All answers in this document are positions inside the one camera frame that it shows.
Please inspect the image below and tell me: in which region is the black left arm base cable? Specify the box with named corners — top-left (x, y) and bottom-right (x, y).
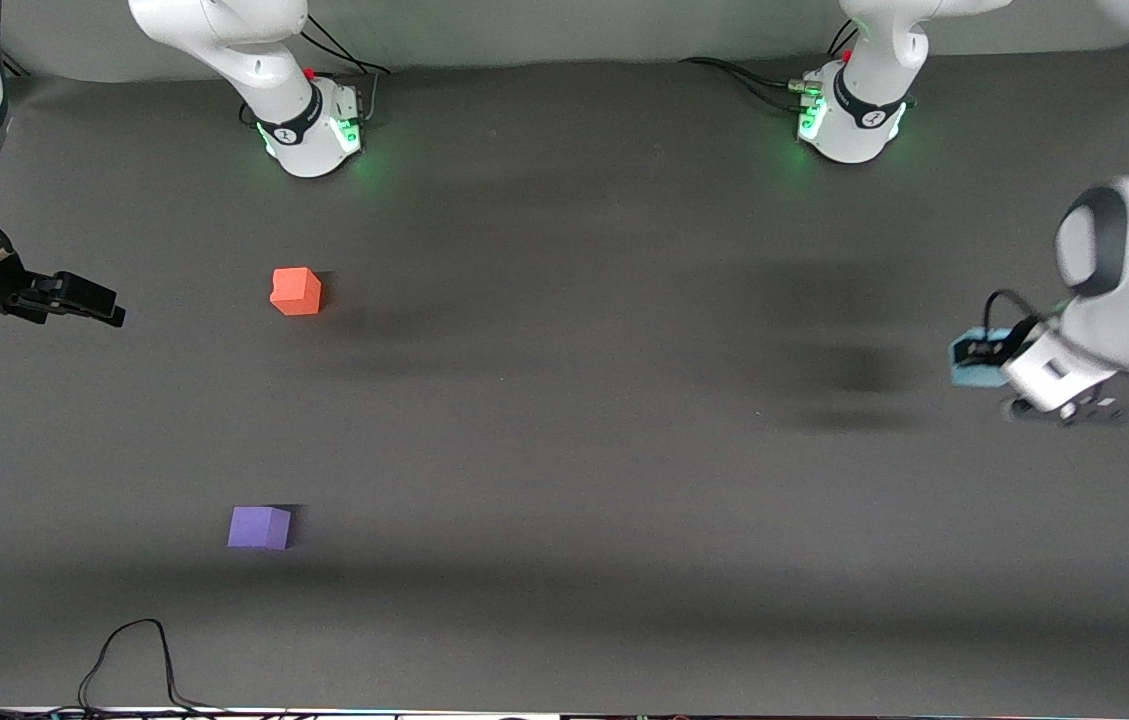
top-left (677, 56), bottom-right (818, 104)

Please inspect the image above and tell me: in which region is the black right arm base cable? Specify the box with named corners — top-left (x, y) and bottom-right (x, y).
top-left (299, 15), bottom-right (392, 126)

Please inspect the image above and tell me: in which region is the light blue foam block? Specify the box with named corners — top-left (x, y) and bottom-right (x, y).
top-left (950, 327), bottom-right (1015, 390)

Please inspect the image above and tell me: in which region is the thin black looped cable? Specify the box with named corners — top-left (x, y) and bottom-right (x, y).
top-left (77, 618), bottom-right (230, 715)

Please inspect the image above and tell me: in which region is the dark grey table mat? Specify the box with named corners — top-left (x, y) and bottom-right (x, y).
top-left (0, 45), bottom-right (1129, 715)

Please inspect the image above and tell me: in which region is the black arm base cable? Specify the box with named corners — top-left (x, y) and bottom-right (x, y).
top-left (299, 15), bottom-right (392, 126)
top-left (677, 56), bottom-right (818, 104)

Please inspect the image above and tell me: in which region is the orange foam block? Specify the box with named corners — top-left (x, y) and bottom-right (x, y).
top-left (269, 266), bottom-right (323, 317)

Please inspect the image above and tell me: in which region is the purple foam block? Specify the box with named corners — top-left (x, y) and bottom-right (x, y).
top-left (227, 506), bottom-right (292, 552)

